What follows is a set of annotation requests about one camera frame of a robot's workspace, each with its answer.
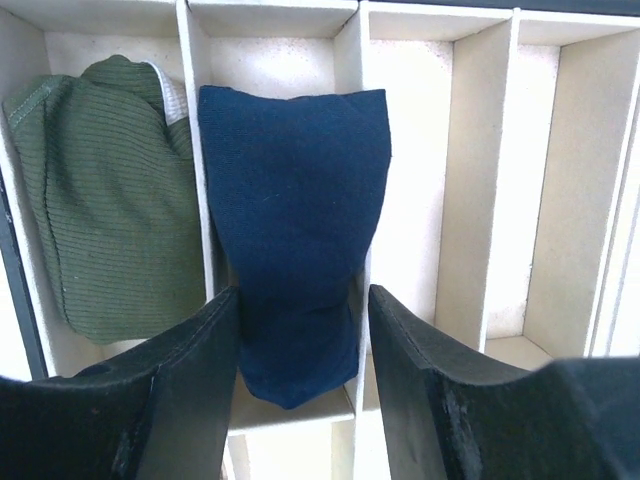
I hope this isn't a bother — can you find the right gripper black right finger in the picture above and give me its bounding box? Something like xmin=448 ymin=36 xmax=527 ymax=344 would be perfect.
xmin=368 ymin=285 xmax=639 ymax=479

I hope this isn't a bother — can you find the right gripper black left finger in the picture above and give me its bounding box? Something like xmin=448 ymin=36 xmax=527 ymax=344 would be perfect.
xmin=1 ymin=287 xmax=240 ymax=479

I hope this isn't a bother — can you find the green rolled underwear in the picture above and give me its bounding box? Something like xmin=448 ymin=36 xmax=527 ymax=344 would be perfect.
xmin=3 ymin=55 xmax=205 ymax=344

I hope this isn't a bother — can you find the black compartment organizer box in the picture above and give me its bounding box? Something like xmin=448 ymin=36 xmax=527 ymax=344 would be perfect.
xmin=1 ymin=1 xmax=639 ymax=479

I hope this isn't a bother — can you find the navy orange underwear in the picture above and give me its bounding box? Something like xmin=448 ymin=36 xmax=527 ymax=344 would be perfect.
xmin=197 ymin=85 xmax=391 ymax=409

